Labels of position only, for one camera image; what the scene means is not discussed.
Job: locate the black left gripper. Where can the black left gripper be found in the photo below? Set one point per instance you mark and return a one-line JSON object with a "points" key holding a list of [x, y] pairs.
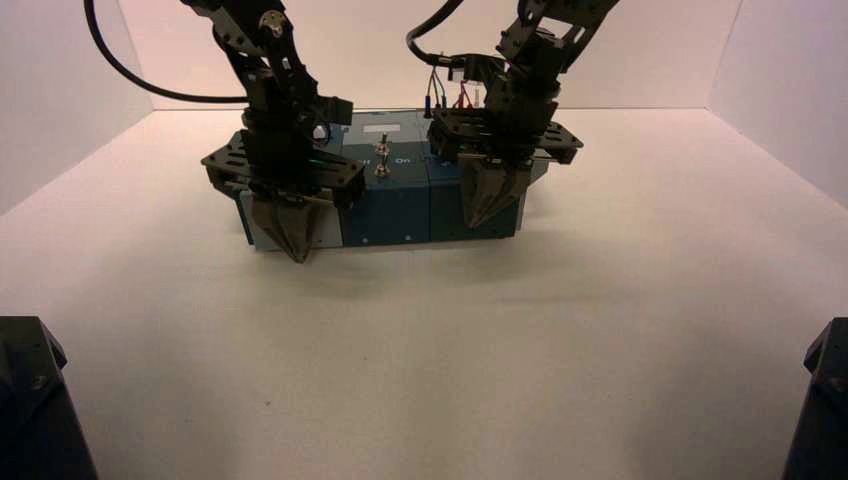
{"points": [[281, 159]]}

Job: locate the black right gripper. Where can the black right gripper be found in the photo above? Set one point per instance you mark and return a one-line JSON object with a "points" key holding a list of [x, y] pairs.
{"points": [[510, 132]]}

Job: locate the grey and teal task box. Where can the grey and teal task box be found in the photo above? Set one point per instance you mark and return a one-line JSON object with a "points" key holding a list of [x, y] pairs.
{"points": [[391, 212]]}

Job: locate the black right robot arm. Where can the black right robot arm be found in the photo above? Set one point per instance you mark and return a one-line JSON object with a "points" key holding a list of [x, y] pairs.
{"points": [[550, 26]]}

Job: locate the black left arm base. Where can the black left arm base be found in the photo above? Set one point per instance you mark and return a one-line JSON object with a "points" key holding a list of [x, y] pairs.
{"points": [[33, 411]]}

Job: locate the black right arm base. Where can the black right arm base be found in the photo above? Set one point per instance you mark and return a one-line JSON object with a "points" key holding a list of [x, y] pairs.
{"points": [[821, 417]]}

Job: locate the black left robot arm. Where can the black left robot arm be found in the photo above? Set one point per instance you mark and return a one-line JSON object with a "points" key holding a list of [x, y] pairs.
{"points": [[278, 60]]}

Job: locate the metal toggle switch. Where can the metal toggle switch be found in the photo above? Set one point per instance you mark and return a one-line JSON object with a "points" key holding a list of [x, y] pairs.
{"points": [[381, 166], [382, 142]]}

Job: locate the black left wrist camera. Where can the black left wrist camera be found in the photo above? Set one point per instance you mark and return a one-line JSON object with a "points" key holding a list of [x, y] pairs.
{"points": [[334, 110]]}

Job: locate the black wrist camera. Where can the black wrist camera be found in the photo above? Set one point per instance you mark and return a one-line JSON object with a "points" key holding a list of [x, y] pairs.
{"points": [[476, 66], [334, 110]]}

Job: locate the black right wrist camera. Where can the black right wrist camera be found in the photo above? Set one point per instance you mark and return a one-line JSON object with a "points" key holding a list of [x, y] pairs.
{"points": [[476, 66]]}

